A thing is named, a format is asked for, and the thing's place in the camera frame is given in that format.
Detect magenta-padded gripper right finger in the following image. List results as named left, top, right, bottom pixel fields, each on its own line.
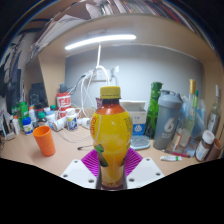
left=121, top=147, right=165, bottom=190

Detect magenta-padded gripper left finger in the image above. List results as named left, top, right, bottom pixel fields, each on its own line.
left=59, top=148, right=103, bottom=190

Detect yellow-capped orange juice bottle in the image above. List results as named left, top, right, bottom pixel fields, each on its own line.
left=89, top=85, right=134, bottom=190

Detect small white tube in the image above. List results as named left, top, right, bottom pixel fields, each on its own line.
left=159, top=155, right=183, bottom=162

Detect light blue hairbrush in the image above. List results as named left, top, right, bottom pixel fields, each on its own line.
left=129, top=134, right=152, bottom=151

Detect orange plastic cup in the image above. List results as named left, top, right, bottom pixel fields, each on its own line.
left=32, top=125, right=57, bottom=157

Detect grey shaker bottle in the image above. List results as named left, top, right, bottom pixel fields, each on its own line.
left=152, top=89, right=184, bottom=151

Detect white pill bottle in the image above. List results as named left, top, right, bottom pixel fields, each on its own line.
left=65, top=108, right=79, bottom=132

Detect brown jar with white lid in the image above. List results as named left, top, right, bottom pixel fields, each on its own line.
left=194, top=129, right=216, bottom=162

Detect green glass bottle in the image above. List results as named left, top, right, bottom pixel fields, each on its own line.
left=144, top=81, right=164, bottom=138

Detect white bottle with blue cap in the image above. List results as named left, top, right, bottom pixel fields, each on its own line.
left=21, top=116, right=34, bottom=135

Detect red and white can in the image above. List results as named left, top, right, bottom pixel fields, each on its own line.
left=55, top=92, right=72, bottom=118

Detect green pouch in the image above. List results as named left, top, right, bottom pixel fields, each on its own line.
left=17, top=101, right=30, bottom=121

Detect clear glass bottle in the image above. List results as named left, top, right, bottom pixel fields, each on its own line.
left=206, top=84, right=222, bottom=136

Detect slim bottle with green cap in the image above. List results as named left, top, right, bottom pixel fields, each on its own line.
left=193, top=90, right=200, bottom=109

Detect clear bottle with gold cap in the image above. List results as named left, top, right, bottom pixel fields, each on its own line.
left=182, top=78, right=198, bottom=134

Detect hanging dark clothes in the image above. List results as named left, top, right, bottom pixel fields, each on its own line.
left=0, top=43, right=24, bottom=111

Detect white under-shelf light bar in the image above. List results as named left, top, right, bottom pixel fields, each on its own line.
left=64, top=33, right=138, bottom=51

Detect white wall power outlet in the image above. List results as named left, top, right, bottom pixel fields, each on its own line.
left=89, top=68, right=116, bottom=81

